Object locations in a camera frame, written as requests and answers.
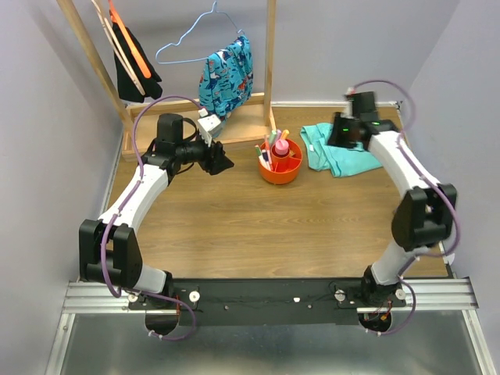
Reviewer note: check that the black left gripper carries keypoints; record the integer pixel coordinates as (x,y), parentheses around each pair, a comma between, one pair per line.
(219,162)

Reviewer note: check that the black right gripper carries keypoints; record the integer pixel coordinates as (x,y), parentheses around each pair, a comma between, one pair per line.
(335,137)

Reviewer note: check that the orange pen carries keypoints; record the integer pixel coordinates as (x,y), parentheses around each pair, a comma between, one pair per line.
(267,145)

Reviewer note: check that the yellow pink highlighter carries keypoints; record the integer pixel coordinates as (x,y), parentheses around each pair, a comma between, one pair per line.
(285,134)

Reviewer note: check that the green grey highlighter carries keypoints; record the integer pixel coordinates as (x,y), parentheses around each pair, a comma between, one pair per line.
(272,137)

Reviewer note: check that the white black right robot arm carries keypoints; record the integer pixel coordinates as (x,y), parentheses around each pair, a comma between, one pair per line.
(423,217)

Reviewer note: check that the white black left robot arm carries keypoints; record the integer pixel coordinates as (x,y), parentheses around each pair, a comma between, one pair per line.
(108,246)

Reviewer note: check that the teal folded t-shirt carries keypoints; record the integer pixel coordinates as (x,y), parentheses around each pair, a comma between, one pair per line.
(341,162)

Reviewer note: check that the orange round divided organizer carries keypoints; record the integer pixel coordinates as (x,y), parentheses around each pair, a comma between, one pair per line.
(285,167)

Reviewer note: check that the blue patterned hanging shirt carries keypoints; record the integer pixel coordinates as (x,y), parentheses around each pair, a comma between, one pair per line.
(227,79)

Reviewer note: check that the light wooden hanger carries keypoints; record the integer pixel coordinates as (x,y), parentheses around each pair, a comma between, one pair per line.
(118,51)

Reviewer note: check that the orange plastic hanger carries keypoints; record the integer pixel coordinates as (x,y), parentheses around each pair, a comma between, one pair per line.
(133,49)

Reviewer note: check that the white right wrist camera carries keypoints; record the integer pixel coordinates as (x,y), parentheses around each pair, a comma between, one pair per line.
(353,106)

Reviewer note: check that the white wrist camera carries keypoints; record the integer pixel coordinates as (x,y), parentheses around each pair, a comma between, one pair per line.
(353,106)
(209,127)

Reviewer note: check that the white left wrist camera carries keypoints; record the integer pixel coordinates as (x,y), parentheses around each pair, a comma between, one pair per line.
(209,127)

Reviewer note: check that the light blue wire hanger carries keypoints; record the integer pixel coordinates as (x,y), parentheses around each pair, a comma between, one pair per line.
(212,29)

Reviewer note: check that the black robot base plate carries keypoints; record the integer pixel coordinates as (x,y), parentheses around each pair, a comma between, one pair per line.
(272,301)

